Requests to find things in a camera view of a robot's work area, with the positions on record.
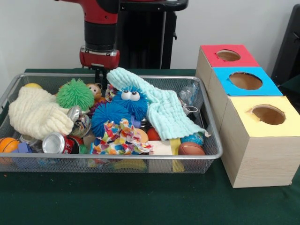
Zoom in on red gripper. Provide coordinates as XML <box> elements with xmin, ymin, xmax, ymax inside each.
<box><xmin>79</xmin><ymin>50</ymin><xmax>120</xmax><ymax>85</ymax></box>

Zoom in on orange monkey plush toy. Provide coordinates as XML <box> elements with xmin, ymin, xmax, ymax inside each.
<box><xmin>86</xmin><ymin>83</ymin><xmax>106</xmax><ymax>104</ymax></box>

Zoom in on wooden box with three holes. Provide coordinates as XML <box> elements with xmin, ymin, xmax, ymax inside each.
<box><xmin>195</xmin><ymin>44</ymin><xmax>296</xmax><ymax>188</ymax></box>

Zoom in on green spiky rubber ball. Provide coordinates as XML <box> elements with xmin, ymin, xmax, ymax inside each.
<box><xmin>56</xmin><ymin>78</ymin><xmax>95</xmax><ymax>110</ymax></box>

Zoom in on blue spiky rubber ball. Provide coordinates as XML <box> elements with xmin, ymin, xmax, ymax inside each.
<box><xmin>90</xmin><ymin>102</ymin><xmax>132</xmax><ymax>138</ymax></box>

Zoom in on blue spiky ball with eyes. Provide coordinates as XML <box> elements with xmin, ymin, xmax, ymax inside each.
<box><xmin>112</xmin><ymin>85</ymin><xmax>150</xmax><ymax>121</ymax></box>

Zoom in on colourful patterned cloth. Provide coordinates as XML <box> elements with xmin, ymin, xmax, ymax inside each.
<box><xmin>90</xmin><ymin>118</ymin><xmax>154</xmax><ymax>155</ymax></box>

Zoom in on yellow ball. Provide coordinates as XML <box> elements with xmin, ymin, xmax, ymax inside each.
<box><xmin>24</xmin><ymin>82</ymin><xmax>44</xmax><ymax>90</ymax></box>

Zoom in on cream quilted cloth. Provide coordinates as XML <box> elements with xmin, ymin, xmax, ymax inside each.
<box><xmin>8</xmin><ymin>86</ymin><xmax>75</xmax><ymax>141</ymax></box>

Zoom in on light blue quilted cloth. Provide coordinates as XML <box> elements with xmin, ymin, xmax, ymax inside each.
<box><xmin>106</xmin><ymin>67</ymin><xmax>211</xmax><ymax>141</ymax></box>

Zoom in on red soda can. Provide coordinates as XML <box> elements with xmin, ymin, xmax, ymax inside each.
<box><xmin>42</xmin><ymin>132</ymin><xmax>75</xmax><ymax>155</ymax></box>

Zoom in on orange toy basketball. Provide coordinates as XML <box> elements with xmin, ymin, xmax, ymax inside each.
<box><xmin>0</xmin><ymin>137</ymin><xmax>21</xmax><ymax>154</ymax></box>

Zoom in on brown toy football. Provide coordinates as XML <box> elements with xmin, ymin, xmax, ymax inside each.
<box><xmin>178</xmin><ymin>142</ymin><xmax>206</xmax><ymax>156</ymax></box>

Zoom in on dark green table cloth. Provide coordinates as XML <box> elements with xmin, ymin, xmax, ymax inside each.
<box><xmin>0</xmin><ymin>68</ymin><xmax>300</xmax><ymax>225</ymax></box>

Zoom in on black upright panel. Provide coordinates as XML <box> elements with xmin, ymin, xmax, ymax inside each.
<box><xmin>271</xmin><ymin>3</ymin><xmax>300</xmax><ymax>85</ymax></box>

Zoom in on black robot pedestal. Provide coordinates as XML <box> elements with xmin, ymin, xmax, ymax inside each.
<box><xmin>116</xmin><ymin>0</ymin><xmax>189</xmax><ymax>70</ymax></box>

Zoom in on silver wire mesh bin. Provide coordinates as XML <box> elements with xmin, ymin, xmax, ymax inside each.
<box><xmin>0</xmin><ymin>72</ymin><xmax>223</xmax><ymax>174</ymax></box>

